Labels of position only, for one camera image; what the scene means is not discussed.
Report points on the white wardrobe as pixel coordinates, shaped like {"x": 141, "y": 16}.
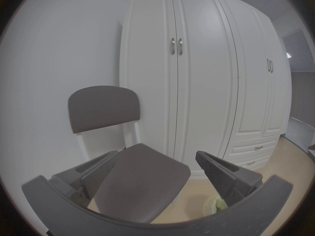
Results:
{"x": 204, "y": 82}

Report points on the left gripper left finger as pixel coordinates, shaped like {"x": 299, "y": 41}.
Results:
{"x": 98, "y": 171}

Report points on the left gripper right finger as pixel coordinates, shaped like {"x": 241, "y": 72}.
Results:
{"x": 226, "y": 178}

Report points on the yellow plastic bag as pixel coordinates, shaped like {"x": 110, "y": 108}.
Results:
{"x": 220, "y": 204}

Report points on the white trash bin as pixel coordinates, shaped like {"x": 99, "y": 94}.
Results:
{"x": 209, "y": 205}

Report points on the white chair with grey cushions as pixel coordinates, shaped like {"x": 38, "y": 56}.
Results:
{"x": 142, "y": 178}

